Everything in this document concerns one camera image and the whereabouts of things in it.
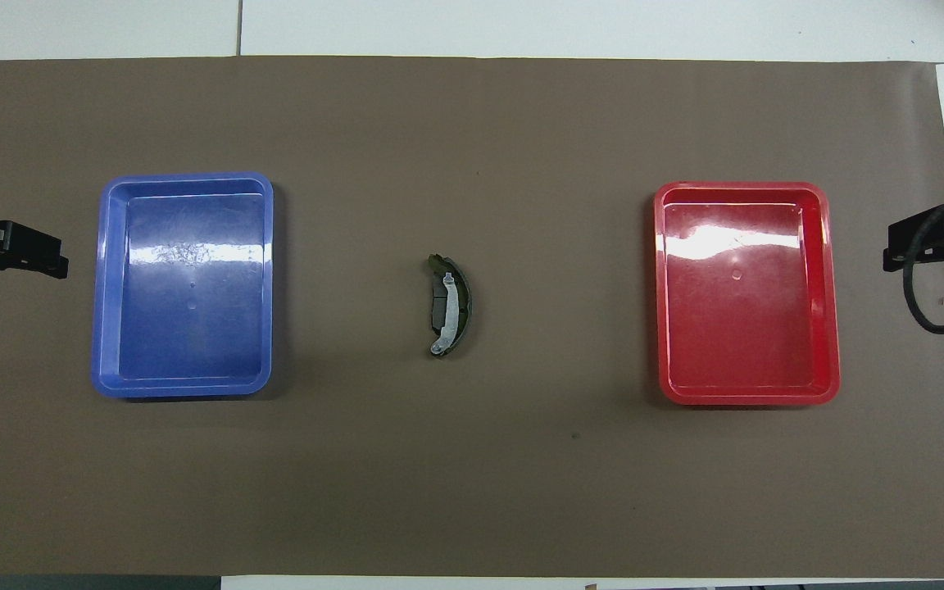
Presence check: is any curved brake shoe metal web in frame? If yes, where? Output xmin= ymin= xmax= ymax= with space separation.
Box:
xmin=425 ymin=254 xmax=473 ymax=358

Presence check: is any blue plastic tray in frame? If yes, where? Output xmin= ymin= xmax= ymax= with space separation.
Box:
xmin=91 ymin=171 xmax=275 ymax=400

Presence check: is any red plastic tray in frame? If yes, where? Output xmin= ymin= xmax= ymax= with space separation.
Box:
xmin=653 ymin=181 xmax=842 ymax=406

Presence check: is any brown table mat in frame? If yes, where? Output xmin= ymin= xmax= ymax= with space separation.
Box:
xmin=0 ymin=56 xmax=944 ymax=579

